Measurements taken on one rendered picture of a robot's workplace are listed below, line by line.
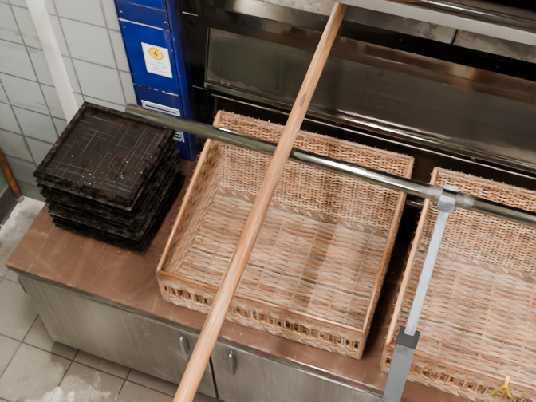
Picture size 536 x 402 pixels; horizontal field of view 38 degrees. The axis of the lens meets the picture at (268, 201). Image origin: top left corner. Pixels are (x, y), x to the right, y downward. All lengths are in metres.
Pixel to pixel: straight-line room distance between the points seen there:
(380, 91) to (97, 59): 0.83
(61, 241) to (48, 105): 0.51
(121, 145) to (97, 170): 0.10
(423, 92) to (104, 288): 0.99
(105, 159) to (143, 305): 0.40
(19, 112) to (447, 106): 1.44
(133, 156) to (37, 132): 0.72
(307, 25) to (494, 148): 0.54
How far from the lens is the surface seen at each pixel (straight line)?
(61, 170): 2.13
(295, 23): 1.90
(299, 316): 1.92
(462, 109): 1.94
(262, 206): 1.51
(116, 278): 2.19
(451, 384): 1.99
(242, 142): 1.65
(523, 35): 1.57
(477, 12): 1.56
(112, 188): 2.06
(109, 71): 2.32
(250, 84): 2.06
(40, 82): 2.54
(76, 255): 2.26
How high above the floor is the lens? 2.42
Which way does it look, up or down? 54 degrees down
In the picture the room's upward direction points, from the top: 2 degrees counter-clockwise
